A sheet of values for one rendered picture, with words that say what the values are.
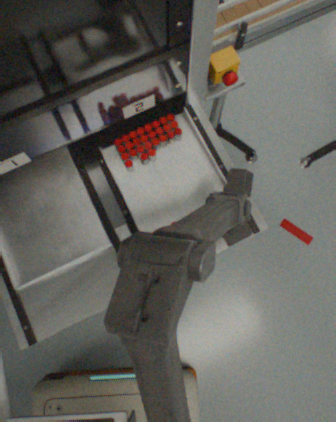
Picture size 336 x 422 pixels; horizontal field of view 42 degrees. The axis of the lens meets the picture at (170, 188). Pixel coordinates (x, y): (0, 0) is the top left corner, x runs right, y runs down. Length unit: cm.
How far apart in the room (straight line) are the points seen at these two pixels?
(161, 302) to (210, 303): 154
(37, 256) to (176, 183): 41
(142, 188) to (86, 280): 28
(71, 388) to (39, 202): 83
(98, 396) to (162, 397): 120
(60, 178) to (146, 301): 77
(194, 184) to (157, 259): 68
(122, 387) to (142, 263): 128
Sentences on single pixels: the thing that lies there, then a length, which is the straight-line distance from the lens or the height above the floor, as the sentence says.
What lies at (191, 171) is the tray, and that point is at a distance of 120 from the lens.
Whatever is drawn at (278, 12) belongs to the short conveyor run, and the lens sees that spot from 141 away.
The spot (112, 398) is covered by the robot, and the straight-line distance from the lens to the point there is 179.
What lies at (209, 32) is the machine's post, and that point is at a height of 121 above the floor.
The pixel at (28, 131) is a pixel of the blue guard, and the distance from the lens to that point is 102.
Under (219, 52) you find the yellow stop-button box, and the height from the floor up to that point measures 103.
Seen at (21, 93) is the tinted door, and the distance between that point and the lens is 91.
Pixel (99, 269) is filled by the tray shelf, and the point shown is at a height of 88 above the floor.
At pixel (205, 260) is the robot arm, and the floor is 150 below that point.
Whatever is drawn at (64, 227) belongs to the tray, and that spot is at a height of 88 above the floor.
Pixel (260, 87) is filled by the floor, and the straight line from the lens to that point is 234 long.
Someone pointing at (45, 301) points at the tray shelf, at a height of 88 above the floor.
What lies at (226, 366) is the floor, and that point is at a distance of 206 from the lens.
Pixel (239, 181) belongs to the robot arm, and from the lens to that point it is 96.
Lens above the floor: 203
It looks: 75 degrees down
